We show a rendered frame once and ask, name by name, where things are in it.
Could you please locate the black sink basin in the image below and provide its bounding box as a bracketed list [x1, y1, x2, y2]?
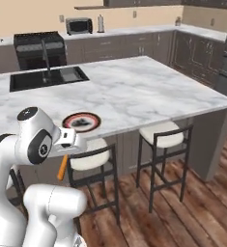
[9, 66, 91, 94]

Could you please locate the black stool with white cushion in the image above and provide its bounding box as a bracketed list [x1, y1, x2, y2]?
[66, 137, 122, 227]
[135, 121, 194, 214]

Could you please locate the black sink tap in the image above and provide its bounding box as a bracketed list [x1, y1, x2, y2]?
[41, 38, 53, 83]

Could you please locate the wooden wall shelf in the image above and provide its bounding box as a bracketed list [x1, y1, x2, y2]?
[73, 4, 106, 11]

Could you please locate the grey kitchen island base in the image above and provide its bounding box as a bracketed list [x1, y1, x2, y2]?
[17, 107, 227, 188]

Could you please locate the paper towel roll holder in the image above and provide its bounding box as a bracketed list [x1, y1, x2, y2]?
[97, 14, 106, 34]

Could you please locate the black stove with oven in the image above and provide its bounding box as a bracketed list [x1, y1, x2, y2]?
[13, 30, 68, 71]

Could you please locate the dark brown base cupboard run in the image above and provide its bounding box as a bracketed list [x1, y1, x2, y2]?
[170, 30, 227, 89]

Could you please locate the grey base cupboard run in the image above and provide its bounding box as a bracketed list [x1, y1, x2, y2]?
[0, 30, 176, 75]

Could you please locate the orange handled utensil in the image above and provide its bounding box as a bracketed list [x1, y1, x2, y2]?
[57, 154, 70, 181]

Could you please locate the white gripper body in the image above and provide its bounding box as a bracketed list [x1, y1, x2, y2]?
[54, 129, 89, 154]

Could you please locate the dark upper cupboard run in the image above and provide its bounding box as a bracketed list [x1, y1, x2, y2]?
[102, 0, 227, 11]

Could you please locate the round plate with red rim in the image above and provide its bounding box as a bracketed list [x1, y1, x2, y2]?
[62, 111, 102, 134]

